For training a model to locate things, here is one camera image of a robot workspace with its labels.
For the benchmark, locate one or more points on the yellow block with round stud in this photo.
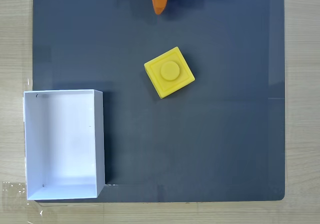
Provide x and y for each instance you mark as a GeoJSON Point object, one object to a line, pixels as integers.
{"type": "Point", "coordinates": [170, 72]}

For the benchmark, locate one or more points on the white open box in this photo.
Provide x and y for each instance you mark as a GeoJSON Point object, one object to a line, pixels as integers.
{"type": "Point", "coordinates": [62, 144]}

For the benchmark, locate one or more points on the dark grey table mat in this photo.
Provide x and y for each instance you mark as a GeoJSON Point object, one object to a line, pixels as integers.
{"type": "Point", "coordinates": [200, 134]}

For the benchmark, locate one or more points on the clear adhesive tape piece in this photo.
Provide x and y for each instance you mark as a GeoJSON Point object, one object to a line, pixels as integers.
{"type": "Point", "coordinates": [13, 191]}

